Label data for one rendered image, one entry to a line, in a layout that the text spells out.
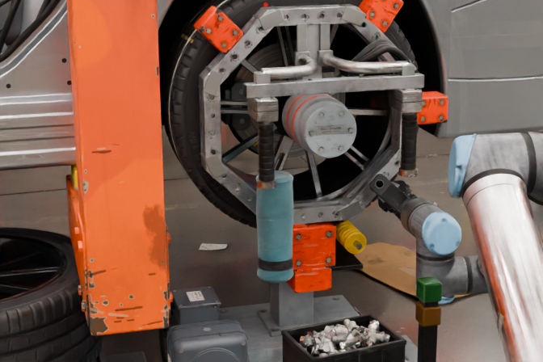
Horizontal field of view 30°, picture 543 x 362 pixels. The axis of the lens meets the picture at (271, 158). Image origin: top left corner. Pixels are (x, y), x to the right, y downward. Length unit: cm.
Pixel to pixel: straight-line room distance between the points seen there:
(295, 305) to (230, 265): 114
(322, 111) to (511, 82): 67
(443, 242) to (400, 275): 145
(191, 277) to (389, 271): 74
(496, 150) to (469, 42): 88
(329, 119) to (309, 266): 43
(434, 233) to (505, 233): 59
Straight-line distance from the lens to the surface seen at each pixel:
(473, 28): 274
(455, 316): 351
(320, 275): 261
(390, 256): 398
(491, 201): 182
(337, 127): 236
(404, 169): 236
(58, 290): 241
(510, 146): 190
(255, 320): 288
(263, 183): 226
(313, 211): 255
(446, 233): 236
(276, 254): 242
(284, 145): 260
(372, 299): 361
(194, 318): 248
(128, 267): 207
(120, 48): 196
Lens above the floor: 140
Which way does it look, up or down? 15 degrees down
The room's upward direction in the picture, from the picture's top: straight up
